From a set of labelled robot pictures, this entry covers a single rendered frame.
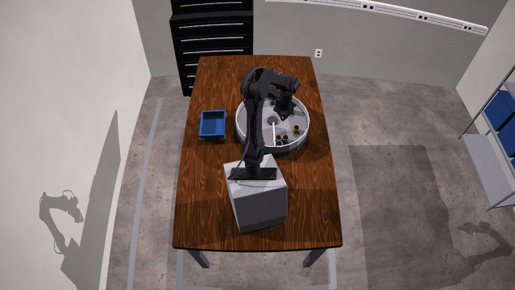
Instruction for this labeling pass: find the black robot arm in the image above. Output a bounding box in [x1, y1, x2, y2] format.
[230, 68, 301, 180]

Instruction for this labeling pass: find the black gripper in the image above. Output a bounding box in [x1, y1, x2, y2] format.
[273, 100, 296, 121]

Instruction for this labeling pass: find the blue open tray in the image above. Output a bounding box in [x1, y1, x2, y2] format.
[199, 110, 226, 140]

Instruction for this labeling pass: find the white round turntable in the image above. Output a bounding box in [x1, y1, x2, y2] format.
[235, 96, 310, 157]

